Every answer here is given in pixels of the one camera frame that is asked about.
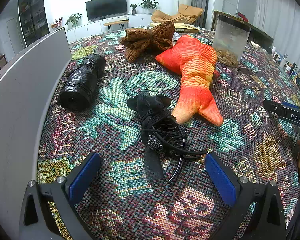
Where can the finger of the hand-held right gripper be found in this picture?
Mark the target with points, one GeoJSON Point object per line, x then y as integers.
{"type": "Point", "coordinates": [272, 107]}
{"type": "Point", "coordinates": [291, 105]}

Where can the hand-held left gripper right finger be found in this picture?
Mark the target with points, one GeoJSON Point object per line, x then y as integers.
{"type": "Point", "coordinates": [221, 177]}

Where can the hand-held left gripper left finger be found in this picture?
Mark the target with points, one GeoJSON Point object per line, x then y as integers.
{"type": "Point", "coordinates": [85, 177]}

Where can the orange fish plush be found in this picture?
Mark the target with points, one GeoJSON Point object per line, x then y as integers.
{"type": "Point", "coordinates": [195, 70]}

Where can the black headband bundle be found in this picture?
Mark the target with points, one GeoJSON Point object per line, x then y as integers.
{"type": "Point", "coordinates": [155, 120]}

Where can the black garbage bag roll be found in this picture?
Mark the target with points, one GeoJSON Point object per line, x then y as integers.
{"type": "Point", "coordinates": [80, 85]}

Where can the white storage box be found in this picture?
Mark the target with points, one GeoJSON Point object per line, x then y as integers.
{"type": "Point", "coordinates": [20, 105]}

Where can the brown knitted scarf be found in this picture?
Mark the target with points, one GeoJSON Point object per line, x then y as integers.
{"type": "Point", "coordinates": [145, 40]}

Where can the row of small bottles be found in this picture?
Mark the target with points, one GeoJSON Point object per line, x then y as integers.
{"type": "Point", "coordinates": [292, 67]}

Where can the colourful patterned woven blanket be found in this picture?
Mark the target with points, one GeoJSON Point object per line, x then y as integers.
{"type": "Point", "coordinates": [130, 205]}

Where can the dark wooden desk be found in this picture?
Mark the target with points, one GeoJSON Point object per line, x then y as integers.
{"type": "Point", "coordinates": [261, 36]}

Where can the clear jar with black lid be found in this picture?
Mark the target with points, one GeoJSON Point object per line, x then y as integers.
{"type": "Point", "coordinates": [230, 40]}

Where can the white sheer curtain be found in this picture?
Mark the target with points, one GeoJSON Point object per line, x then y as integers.
{"type": "Point", "coordinates": [277, 12]}

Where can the red item on desk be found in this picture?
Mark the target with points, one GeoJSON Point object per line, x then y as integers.
{"type": "Point", "coordinates": [243, 16]}

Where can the yellow flat box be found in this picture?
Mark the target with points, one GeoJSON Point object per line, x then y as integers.
{"type": "Point", "coordinates": [187, 28]}

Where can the tan rocking chair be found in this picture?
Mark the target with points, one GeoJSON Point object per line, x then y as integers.
{"type": "Point", "coordinates": [187, 12]}

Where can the grey curtain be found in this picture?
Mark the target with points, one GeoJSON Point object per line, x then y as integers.
{"type": "Point", "coordinates": [200, 0]}

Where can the wooden dining chair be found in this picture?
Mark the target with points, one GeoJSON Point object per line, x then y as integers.
{"type": "Point", "coordinates": [1, 62]}

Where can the white television cabinet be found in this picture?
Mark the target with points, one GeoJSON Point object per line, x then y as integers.
{"type": "Point", "coordinates": [90, 28]}

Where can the red flowers in vase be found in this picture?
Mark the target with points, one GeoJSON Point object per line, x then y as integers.
{"type": "Point", "coordinates": [56, 24]}

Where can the small wooden side table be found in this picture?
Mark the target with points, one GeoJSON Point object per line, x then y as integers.
{"type": "Point", "coordinates": [116, 23]}

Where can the white door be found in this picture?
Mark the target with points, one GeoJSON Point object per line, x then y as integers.
{"type": "Point", "coordinates": [15, 36]}

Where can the green potted plant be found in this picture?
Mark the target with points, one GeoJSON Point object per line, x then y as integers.
{"type": "Point", "coordinates": [73, 19]}

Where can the large leafy potted plant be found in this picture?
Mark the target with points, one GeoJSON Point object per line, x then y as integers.
{"type": "Point", "coordinates": [148, 4]}

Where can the small plant in dark pot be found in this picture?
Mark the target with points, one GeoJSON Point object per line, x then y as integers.
{"type": "Point", "coordinates": [133, 8]}

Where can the black television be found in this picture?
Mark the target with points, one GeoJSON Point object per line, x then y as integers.
{"type": "Point", "coordinates": [106, 7]}

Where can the black display cabinet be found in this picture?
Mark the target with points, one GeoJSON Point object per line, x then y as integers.
{"type": "Point", "coordinates": [33, 12]}

